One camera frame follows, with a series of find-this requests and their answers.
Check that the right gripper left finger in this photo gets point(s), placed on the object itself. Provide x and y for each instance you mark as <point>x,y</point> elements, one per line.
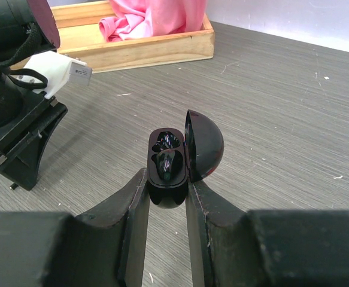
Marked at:
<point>104,246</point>

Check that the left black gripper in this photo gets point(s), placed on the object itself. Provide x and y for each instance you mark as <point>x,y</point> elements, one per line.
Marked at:
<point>26,124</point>

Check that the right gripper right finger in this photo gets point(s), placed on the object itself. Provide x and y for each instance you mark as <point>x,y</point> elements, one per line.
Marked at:
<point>232,247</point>

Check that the black earbud bottom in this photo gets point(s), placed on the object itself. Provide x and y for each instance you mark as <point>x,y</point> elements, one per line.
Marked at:
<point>168,163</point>

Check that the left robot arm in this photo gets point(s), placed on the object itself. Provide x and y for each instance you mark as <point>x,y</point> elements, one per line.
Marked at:
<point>27,28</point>

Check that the wooden clothes rack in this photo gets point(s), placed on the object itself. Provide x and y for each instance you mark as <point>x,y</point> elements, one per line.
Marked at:
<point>81,42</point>

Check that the pink t-shirt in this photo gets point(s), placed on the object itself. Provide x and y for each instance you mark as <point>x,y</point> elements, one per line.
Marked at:
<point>143,19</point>

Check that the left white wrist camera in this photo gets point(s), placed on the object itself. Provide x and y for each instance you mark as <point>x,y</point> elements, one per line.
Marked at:
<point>59,70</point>

